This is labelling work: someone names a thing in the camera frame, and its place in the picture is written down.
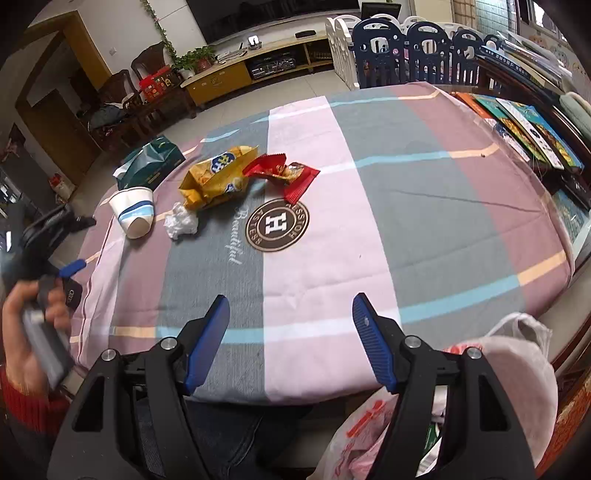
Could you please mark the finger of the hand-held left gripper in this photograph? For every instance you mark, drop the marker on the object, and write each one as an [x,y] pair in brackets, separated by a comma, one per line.
[73,268]
[83,220]

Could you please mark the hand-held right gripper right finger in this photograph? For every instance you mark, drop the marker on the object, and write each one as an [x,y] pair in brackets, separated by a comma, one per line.
[369,341]

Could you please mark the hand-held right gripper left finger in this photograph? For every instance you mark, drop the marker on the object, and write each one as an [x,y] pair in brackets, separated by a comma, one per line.
[207,341]

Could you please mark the pink printed plastic bag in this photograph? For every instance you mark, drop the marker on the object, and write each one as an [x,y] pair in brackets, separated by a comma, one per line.
[364,424]

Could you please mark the white plastic bag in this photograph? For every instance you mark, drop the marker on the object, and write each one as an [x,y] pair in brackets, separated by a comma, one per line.
[521,323]

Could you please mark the person's left forearm red sleeve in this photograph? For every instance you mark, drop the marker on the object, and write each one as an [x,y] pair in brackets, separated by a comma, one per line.
[23,410]

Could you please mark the person's left hand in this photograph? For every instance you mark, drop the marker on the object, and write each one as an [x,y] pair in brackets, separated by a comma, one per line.
[18,341]

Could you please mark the red white plastic container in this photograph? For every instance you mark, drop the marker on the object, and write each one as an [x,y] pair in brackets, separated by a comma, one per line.
[62,187]

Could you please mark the white paper cup blue stripes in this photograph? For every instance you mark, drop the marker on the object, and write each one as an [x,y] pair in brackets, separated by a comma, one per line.
[131,210]

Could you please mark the dark green tissue pack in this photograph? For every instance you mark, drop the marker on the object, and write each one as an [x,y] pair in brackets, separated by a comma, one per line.
[157,161]

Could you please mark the person's dark trousers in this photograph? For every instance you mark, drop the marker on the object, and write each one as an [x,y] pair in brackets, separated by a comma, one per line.
[231,434]

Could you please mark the crumpled white tissue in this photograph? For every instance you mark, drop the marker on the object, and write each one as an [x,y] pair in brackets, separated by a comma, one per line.
[181,222]

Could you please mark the black bag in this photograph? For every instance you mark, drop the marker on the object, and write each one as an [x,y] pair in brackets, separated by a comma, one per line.
[107,117]

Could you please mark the plaid printed tablecloth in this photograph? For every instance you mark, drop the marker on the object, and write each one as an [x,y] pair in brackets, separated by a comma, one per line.
[415,230]

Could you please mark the dark wooden chair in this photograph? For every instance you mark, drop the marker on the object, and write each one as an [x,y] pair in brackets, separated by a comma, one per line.
[115,87]
[150,57]

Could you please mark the yellow chip bag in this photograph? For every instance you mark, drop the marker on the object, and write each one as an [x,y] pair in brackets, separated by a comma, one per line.
[214,177]

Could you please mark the red gift box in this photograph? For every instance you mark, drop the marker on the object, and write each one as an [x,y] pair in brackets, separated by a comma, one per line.
[159,85]

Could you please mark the red snack wrapper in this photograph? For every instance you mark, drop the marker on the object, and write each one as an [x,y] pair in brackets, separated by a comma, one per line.
[277,170]

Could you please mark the yellow wooden television cabinet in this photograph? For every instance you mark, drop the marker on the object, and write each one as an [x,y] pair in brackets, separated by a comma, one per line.
[212,85]

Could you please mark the green potted plant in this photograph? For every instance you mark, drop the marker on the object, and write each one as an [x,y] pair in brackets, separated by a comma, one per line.
[198,60]

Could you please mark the green artificial vine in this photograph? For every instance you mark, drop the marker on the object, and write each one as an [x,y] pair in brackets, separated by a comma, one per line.
[159,27]

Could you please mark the red patterned seat cushion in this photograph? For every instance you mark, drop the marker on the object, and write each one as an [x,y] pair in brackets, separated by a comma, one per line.
[572,415]

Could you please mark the black audio player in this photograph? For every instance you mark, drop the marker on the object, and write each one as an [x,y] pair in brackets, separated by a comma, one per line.
[271,67]

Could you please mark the row of colourful children's books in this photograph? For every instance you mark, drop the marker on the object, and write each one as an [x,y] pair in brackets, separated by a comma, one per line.
[521,129]

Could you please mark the large black television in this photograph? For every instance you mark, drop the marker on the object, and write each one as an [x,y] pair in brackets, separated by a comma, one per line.
[277,18]

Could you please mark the small black set-top box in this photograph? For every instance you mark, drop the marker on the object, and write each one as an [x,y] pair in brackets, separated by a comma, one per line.
[305,33]

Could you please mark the white plastic baby fence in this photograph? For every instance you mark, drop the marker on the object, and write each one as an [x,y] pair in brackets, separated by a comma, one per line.
[341,50]

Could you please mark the navy plastic baby fence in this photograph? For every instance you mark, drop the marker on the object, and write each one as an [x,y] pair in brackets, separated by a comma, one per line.
[415,50]

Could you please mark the grey green cushion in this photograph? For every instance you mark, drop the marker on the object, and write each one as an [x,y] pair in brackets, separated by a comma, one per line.
[577,110]

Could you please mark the stack of books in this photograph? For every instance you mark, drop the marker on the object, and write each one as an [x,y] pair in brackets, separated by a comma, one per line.
[521,60]

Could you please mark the black laptop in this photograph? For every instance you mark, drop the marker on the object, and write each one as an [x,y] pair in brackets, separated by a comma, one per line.
[381,11]

